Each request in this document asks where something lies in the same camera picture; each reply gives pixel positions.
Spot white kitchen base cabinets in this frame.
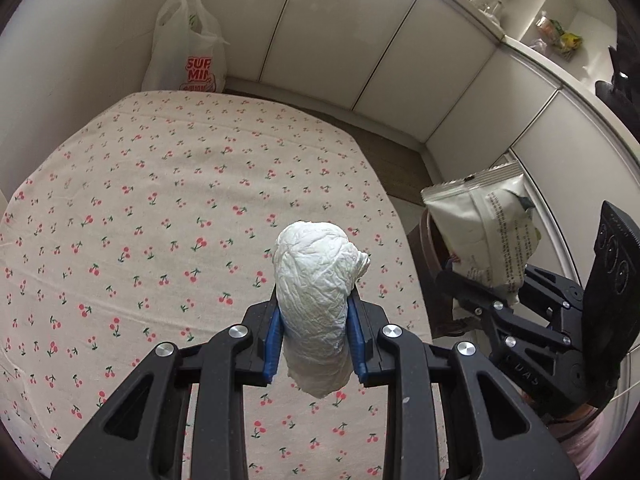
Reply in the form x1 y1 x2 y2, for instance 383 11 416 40
203 0 639 282

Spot white snack bag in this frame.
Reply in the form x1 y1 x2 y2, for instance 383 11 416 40
421 162 541 306

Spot green floor mat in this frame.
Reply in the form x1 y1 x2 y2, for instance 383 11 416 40
222 86 434 207

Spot brown round trash bin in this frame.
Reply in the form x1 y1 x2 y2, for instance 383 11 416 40
409 209 473 339

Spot white paper ball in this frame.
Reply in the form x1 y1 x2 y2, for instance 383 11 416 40
273 221 370 399

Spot cherry pattern tablecloth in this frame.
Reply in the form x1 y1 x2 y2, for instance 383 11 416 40
1 92 431 474

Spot white plastic shopping bag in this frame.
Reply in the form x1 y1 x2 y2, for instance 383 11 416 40
141 0 227 92

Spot black camera box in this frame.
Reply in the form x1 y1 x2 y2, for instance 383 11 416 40
582 200 639 408

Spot green yellow packages on counter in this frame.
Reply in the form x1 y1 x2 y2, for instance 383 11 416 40
532 11 584 61

